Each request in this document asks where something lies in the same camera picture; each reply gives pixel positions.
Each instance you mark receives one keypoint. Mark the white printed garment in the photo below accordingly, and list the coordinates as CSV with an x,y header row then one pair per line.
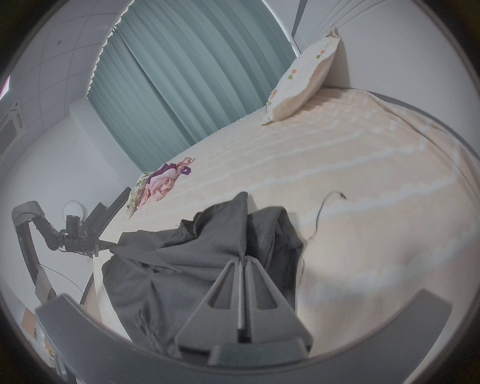
x,y
134,195

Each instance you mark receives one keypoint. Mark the white printed pillow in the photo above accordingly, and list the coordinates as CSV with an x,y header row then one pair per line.
x,y
300,82

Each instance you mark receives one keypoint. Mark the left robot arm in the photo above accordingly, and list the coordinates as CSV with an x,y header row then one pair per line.
x,y
22,240

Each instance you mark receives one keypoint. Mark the purple garment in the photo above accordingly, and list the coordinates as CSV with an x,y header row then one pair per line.
x,y
161,171

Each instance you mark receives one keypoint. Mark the black T-shirt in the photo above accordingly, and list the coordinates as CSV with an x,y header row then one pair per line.
x,y
168,270

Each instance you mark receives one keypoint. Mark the pink garment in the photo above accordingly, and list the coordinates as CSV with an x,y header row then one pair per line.
x,y
161,187

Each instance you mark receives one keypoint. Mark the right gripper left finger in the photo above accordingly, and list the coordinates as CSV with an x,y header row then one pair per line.
x,y
217,311

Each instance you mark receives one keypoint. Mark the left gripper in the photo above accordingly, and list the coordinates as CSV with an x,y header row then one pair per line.
x,y
90,245

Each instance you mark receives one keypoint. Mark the blue-green curtain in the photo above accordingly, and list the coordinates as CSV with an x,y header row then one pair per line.
x,y
187,75

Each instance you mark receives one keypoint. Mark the white ceiling air conditioner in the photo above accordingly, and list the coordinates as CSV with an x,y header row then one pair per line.
x,y
11,123

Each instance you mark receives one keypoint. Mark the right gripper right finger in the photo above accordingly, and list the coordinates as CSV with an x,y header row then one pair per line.
x,y
270,315

